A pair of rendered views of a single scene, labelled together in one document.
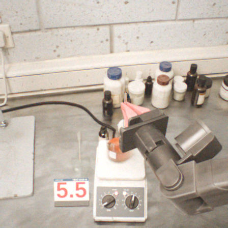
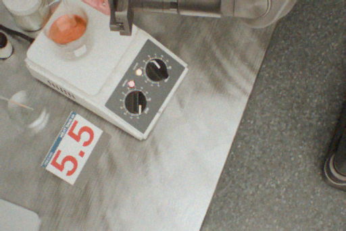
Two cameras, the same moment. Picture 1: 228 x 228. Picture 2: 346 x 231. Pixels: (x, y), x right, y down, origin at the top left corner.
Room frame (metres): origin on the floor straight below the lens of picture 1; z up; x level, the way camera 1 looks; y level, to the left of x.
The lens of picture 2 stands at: (0.17, 0.22, 1.77)
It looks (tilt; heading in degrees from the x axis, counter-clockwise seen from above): 75 degrees down; 303
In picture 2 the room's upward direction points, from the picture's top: 4 degrees counter-clockwise
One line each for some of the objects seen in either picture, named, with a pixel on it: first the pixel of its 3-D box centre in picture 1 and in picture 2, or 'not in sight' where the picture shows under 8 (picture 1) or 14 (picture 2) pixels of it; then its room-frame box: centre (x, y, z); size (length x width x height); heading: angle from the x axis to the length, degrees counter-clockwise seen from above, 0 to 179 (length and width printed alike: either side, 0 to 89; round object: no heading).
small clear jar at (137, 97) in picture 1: (136, 93); not in sight; (0.79, -0.08, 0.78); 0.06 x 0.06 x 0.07
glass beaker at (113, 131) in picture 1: (117, 144); (67, 32); (0.49, -0.01, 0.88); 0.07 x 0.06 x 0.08; 14
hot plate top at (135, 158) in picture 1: (120, 159); (82, 42); (0.47, -0.02, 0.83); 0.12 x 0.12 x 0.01; 89
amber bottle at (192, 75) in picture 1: (192, 76); not in sight; (0.87, -0.28, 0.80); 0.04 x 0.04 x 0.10
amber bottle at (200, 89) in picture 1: (199, 90); not in sight; (0.78, -0.29, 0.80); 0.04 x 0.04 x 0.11
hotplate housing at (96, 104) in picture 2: (120, 177); (101, 61); (0.45, -0.02, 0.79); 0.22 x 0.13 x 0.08; 179
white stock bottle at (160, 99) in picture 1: (161, 90); not in sight; (0.78, -0.16, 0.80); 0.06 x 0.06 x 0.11
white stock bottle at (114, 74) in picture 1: (114, 86); not in sight; (0.79, 0.00, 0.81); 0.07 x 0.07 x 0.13
